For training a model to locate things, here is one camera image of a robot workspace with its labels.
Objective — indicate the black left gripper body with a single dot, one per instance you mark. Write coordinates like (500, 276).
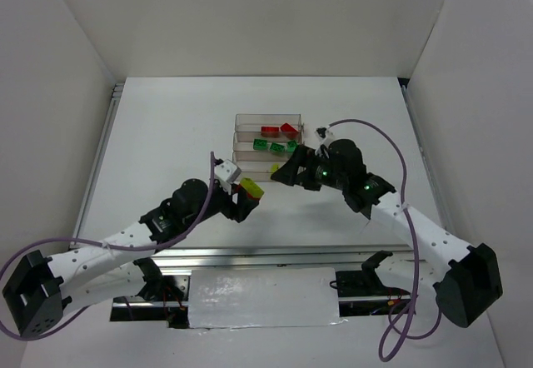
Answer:
(235, 203)

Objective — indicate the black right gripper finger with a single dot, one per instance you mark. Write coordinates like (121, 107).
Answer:
(306, 180)
(297, 163)

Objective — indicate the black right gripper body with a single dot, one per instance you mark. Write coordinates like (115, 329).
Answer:
(303, 167)

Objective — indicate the lime and green rounded lego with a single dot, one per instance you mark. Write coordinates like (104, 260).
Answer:
(275, 169)

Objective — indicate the lime and red lego block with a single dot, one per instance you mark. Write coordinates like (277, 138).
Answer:
(251, 188)

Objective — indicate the green lego brick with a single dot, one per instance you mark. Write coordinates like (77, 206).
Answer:
(277, 147)

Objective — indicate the small green square lego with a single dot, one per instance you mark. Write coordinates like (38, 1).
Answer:
(291, 146)

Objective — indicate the green rounded lego half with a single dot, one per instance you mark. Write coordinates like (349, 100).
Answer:
(260, 144)

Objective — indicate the red lego brick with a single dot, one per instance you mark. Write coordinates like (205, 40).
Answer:
(288, 128)

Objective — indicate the red and green lego piece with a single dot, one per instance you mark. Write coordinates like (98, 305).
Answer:
(270, 131)

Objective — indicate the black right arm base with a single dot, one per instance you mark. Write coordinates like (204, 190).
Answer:
(361, 285)

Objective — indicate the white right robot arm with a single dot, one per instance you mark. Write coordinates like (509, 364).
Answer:
(468, 279)

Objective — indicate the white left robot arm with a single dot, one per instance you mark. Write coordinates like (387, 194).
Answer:
(43, 289)

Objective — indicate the white foam board cover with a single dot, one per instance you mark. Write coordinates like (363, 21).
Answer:
(277, 297)

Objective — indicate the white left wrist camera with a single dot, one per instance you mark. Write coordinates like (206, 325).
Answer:
(226, 172)

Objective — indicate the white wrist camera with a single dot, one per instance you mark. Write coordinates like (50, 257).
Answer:
(324, 136)
(226, 172)

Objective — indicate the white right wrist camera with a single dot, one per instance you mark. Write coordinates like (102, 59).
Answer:
(324, 136)

